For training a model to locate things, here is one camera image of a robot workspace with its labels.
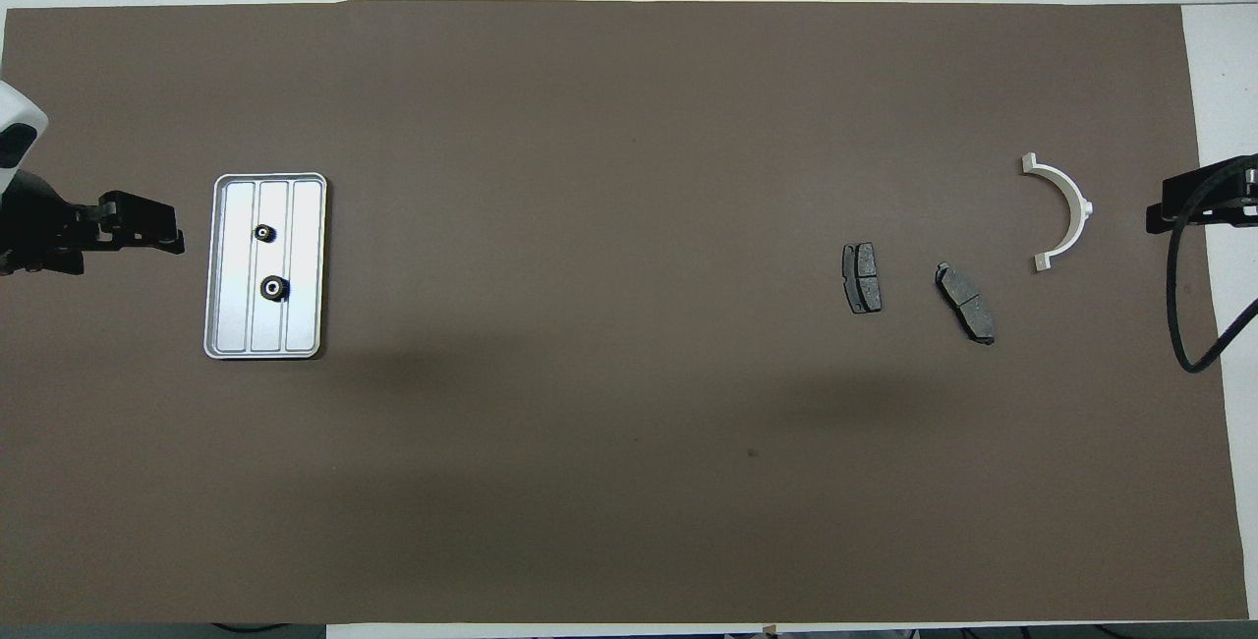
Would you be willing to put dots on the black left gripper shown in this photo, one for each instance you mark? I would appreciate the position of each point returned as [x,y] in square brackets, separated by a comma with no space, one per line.
[39,221]

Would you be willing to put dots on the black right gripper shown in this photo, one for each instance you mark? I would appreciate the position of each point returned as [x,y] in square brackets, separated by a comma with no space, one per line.
[1250,211]

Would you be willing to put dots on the small black bearing gear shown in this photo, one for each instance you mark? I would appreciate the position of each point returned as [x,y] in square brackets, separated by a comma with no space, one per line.
[258,238]

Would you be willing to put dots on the large black bearing gear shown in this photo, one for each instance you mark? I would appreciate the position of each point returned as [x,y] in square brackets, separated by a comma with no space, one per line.
[267,295]

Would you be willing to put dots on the silver metal tray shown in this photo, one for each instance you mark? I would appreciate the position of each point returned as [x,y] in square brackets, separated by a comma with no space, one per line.
[300,324]

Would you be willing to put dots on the long grey brake pad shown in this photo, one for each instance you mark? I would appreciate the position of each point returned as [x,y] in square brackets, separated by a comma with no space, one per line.
[965,303]

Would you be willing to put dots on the short grey brake pad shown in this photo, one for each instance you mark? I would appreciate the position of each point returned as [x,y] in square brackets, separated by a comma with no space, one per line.
[862,277]

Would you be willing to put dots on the brown table mat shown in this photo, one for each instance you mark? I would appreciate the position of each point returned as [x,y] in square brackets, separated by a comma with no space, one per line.
[688,423]

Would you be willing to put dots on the white curved plastic bracket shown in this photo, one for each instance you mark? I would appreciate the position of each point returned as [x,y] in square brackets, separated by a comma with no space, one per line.
[1071,197]

